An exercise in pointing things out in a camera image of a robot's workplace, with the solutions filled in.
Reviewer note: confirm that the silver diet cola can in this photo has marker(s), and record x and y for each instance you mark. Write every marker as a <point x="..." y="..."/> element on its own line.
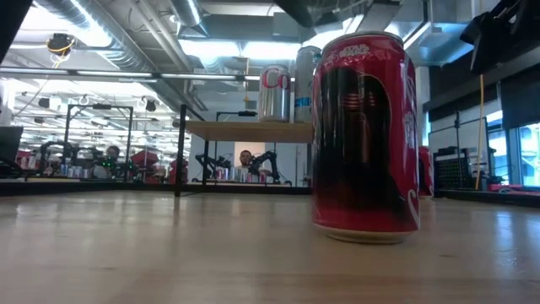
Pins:
<point x="274" y="101"/>

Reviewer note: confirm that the slim white can blue print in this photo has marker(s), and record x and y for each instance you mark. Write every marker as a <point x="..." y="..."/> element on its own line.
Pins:
<point x="304" y="84"/>

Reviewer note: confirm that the red cola can dark figure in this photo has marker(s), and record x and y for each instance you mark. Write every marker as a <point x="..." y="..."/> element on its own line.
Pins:
<point x="365" y="169"/>

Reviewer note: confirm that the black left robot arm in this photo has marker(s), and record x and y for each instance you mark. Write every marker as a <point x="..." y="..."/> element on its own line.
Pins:
<point x="8" y="17"/>

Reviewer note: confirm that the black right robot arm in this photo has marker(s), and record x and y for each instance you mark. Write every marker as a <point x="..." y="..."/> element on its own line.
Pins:
<point x="502" y="38"/>

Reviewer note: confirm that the black background robot arm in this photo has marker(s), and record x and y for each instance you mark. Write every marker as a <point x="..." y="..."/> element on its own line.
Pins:
<point x="266" y="160"/>
<point x="211" y="162"/>

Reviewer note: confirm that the wooden shelf black metal legs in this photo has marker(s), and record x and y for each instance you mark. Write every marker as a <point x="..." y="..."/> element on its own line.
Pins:
<point x="249" y="131"/>

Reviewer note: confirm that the person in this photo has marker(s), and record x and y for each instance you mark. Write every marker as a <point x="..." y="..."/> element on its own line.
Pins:
<point x="246" y="160"/>
<point x="111" y="154"/>

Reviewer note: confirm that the red chair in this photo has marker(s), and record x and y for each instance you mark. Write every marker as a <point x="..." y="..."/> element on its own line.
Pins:
<point x="145" y="160"/>

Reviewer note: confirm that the long ceiling light bar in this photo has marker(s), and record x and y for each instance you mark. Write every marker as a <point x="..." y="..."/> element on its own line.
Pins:
<point x="114" y="74"/>

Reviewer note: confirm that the black perforated rack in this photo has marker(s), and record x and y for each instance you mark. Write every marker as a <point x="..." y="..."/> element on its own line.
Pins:
<point x="453" y="169"/>

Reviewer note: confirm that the black tripod stand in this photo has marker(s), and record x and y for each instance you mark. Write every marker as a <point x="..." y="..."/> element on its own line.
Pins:
<point x="457" y="131"/>

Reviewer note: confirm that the dark monitor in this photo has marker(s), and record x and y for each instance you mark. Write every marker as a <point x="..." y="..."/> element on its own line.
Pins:
<point x="10" y="143"/>

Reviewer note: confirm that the black rig frame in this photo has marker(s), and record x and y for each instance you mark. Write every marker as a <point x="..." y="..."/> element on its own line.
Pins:
<point x="128" y="139"/>

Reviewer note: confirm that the silver ventilation duct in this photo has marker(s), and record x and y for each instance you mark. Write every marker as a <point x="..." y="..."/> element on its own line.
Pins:
<point x="126" y="55"/>

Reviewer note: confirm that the black aluminium table frame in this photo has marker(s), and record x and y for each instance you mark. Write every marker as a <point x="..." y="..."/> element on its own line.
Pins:
<point x="84" y="188"/>

